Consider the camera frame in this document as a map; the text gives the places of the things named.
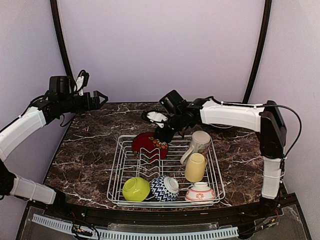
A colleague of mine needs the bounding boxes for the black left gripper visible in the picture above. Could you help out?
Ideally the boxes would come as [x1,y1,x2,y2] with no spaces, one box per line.
[59,90,109,113]

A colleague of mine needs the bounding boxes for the red floral plate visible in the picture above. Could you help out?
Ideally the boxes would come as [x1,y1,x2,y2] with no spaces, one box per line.
[131,132,169,163]

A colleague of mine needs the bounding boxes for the white patterned tall mug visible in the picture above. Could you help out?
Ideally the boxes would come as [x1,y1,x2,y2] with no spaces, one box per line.
[180,130,211,165]

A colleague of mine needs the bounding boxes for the yellow mug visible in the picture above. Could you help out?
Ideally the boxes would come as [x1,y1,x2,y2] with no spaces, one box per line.
[184,153,208,183]

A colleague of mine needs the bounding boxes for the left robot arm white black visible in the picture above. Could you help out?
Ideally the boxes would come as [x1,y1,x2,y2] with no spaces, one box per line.
[0,91,109,218]

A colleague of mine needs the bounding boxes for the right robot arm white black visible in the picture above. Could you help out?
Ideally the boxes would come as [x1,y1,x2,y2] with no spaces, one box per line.
[147,97,287,217]

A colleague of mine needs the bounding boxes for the blue white zigzag bowl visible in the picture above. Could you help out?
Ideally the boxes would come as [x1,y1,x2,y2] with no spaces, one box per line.
[150,175,179,202]

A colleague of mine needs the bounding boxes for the lime green bowl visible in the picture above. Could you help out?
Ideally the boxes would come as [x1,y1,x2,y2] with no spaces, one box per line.
[122,177,151,202]

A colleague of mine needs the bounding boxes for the white red patterned bowl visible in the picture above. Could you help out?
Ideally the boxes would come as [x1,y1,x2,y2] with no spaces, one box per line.
[185,182,216,204]

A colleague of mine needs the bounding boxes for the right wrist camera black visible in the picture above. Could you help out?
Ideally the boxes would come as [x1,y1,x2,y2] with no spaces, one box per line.
[159,89,189,115]

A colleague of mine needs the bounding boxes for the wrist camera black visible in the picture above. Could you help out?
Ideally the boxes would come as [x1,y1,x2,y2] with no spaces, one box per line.
[48,76,71,95]
[159,89,189,115]

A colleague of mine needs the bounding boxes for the white wire dish rack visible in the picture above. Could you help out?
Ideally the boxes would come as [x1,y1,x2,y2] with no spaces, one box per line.
[106,135,226,208]

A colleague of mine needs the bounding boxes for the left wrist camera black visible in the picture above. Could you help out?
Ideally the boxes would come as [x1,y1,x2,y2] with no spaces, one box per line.
[48,76,71,95]

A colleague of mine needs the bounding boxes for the left black frame post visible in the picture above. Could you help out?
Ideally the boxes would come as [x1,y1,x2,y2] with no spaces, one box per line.
[49,0,73,77]

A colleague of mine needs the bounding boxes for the black frame post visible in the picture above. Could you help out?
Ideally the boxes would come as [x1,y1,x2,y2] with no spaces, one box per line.
[49,0,73,77]
[242,0,272,104]

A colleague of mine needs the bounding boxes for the black front rail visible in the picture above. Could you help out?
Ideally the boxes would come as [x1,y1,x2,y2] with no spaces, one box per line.
[42,199,301,235]

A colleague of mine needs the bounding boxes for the white slotted cable duct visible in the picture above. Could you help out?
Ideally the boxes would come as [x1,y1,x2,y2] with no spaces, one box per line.
[31,214,239,240]

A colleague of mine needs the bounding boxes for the right black frame post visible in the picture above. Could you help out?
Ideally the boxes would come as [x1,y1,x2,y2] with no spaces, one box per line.
[242,0,272,104]

